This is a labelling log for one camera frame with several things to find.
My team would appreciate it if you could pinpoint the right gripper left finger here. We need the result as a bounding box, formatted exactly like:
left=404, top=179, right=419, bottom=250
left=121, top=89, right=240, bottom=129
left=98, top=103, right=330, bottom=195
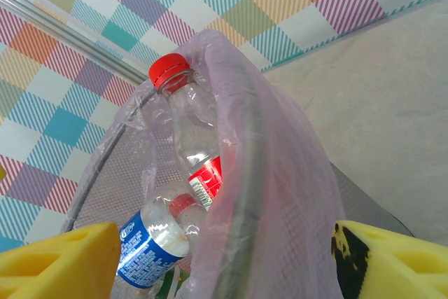
left=0, top=222, right=123, bottom=299

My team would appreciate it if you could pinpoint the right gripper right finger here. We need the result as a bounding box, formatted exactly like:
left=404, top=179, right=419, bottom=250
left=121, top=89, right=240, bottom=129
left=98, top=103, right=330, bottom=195
left=330, top=220, right=448, bottom=299

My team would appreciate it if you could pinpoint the clear bottle blue label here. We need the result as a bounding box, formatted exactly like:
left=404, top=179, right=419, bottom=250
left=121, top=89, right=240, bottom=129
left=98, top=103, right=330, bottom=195
left=117, top=186, right=192, bottom=289

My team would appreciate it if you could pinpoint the clear bottle green label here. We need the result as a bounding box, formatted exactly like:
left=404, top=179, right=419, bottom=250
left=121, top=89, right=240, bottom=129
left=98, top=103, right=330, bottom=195
left=162, top=267, right=193, bottom=299

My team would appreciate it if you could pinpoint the cola bottle red cap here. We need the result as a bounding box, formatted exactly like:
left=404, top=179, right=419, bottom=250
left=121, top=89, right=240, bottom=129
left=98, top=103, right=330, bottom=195
left=169, top=193, right=211, bottom=240

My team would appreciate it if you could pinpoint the water bottle red green label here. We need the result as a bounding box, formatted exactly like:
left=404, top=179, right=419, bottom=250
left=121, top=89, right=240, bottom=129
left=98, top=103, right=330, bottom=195
left=148, top=53, right=225, bottom=211

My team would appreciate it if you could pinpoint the grey mesh waste bin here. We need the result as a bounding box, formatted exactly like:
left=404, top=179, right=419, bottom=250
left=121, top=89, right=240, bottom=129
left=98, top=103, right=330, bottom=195
left=61, top=78, right=416, bottom=299

